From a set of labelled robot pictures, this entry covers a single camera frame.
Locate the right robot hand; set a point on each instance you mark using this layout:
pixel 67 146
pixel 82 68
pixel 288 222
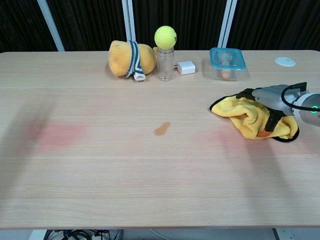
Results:
pixel 268 98

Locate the yellow cloth with black trim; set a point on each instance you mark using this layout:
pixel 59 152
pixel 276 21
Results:
pixel 250 115

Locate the brown stain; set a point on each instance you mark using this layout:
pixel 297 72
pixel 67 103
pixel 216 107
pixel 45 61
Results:
pixel 162 129

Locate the small orange object in container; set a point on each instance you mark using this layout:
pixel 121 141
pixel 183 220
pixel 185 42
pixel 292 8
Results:
pixel 225 74

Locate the clear container with teal lid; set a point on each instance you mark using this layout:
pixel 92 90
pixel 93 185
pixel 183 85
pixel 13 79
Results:
pixel 227 63

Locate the white power adapter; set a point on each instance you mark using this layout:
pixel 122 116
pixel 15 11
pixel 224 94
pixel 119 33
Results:
pixel 186 67

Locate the clear plastic jar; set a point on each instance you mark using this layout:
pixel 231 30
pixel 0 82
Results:
pixel 165 63

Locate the yellow tennis ball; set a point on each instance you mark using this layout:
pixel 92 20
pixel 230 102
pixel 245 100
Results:
pixel 165 37

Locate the blue white striped sock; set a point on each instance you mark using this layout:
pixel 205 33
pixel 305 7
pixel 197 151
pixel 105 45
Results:
pixel 135 62

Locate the grey metal frame post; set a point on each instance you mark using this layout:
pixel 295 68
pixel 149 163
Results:
pixel 128 22
pixel 227 23
pixel 51 25

